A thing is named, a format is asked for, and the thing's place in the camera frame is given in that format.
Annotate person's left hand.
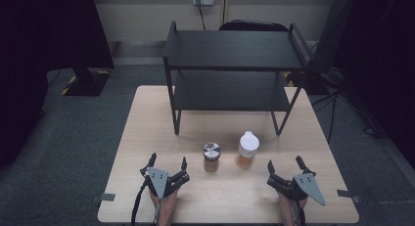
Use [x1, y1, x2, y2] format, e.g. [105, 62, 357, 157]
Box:
[149, 186, 180, 208]

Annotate black floor cables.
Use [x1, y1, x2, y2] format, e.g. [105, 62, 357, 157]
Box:
[308, 73, 388, 144]

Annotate grey table bracket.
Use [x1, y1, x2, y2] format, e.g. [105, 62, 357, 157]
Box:
[91, 193, 116, 203]
[336, 189, 362, 204]

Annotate black stand base with stripes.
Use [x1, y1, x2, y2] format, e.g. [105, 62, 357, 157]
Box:
[60, 67, 112, 98]

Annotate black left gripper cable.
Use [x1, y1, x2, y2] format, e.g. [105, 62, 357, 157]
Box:
[130, 177, 149, 226]

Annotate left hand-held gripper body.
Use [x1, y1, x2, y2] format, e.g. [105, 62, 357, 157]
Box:
[140, 166, 191, 200]

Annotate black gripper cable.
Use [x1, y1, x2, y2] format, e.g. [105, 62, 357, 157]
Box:
[294, 200, 307, 226]
[130, 177, 149, 226]

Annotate black two-tier shelf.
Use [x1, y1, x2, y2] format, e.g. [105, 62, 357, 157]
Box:
[162, 21, 314, 137]

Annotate black power cable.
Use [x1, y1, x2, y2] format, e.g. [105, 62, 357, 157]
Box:
[196, 0, 208, 31]

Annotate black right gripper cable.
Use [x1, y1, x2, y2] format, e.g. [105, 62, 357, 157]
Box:
[294, 200, 307, 226]

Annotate person's right hand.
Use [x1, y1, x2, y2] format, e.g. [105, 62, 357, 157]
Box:
[276, 190, 309, 211]

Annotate jar with white lid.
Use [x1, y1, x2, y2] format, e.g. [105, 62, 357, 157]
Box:
[235, 130, 261, 170]

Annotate dark stand post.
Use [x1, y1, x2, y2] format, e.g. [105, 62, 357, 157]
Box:
[311, 0, 355, 75]

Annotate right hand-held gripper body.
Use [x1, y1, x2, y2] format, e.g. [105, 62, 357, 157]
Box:
[266, 171, 327, 207]

